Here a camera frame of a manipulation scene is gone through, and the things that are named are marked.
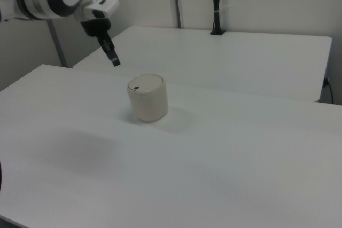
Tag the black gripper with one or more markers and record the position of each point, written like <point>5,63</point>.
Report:
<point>97,27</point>

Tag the cream trash bin with lid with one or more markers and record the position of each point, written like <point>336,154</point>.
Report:
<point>148,102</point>

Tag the black wall plug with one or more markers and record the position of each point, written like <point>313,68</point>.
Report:
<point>325,82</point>

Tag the white side table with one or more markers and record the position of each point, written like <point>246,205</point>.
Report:
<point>240,59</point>

